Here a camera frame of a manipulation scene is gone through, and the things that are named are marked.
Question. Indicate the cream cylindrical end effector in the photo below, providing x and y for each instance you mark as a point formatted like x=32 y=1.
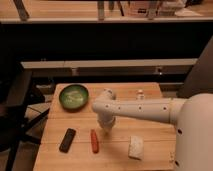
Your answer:
x=107 y=127

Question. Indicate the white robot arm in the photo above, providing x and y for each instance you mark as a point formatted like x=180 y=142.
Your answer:
x=193 y=118

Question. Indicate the white folded cloth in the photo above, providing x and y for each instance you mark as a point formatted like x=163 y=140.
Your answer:
x=136 y=147

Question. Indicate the black remote control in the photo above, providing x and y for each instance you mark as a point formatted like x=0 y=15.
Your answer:
x=67 y=140

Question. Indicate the green bowl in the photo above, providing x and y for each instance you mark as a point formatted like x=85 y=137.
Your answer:
x=74 y=97

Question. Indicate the white tube bottle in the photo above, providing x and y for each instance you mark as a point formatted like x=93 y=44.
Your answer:
x=140 y=94

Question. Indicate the black chair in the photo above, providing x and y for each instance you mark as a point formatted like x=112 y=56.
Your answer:
x=14 y=125

